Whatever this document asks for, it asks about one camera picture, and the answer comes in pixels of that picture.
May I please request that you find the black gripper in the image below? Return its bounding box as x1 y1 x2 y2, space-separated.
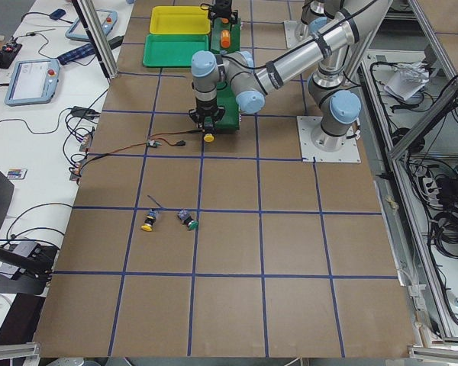
189 106 226 132
208 0 238 24

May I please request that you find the yellow push button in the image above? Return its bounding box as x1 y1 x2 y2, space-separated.
203 129 214 143
140 209 158 232

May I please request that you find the orange cylinder with label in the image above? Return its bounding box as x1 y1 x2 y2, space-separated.
220 29 231 49

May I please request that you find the green push button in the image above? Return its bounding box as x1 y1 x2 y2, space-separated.
177 209 198 231

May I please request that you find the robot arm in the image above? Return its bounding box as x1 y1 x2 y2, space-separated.
189 1 391 133
200 0 327 40

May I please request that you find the green conveyor belt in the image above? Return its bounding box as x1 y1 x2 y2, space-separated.
191 18 240 135

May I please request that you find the yellow plastic tray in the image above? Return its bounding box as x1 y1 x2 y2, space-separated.
150 6 211 35

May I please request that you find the small circuit board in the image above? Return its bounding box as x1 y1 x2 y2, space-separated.
147 140 162 148

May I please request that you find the green plastic tray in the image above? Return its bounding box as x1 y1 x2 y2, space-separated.
142 34 208 68

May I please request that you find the black power adapter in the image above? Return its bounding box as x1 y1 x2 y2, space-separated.
108 36 124 50

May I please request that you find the teach pendant far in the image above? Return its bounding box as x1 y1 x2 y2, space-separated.
65 8 119 43

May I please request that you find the teach pendant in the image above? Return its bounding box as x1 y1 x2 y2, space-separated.
5 59 60 107
65 8 119 43

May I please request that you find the blue checkered umbrella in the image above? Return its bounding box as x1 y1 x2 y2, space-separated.
57 43 95 66

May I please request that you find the teach pendant near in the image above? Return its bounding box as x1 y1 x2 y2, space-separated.
5 59 60 107

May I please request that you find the red black wire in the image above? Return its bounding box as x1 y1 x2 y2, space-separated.
79 127 203 169

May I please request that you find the aluminium frame post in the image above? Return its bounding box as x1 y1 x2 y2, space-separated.
72 0 118 80

